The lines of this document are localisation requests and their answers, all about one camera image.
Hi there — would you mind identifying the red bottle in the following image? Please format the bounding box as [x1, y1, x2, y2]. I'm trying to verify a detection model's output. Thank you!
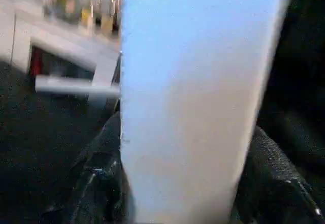
[30, 48, 43, 77]

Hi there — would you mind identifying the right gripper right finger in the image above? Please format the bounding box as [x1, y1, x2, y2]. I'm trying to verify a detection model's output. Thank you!
[232, 125, 324, 224]

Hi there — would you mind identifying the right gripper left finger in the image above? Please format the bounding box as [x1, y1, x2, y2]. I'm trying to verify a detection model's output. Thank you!
[42, 111, 133, 224]

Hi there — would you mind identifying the white sideboard cabinet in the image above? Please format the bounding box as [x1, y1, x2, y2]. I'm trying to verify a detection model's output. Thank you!
[0, 0, 122, 108]

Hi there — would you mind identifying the black work mat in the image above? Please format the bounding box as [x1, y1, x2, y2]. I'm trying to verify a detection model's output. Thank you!
[0, 56, 325, 224]

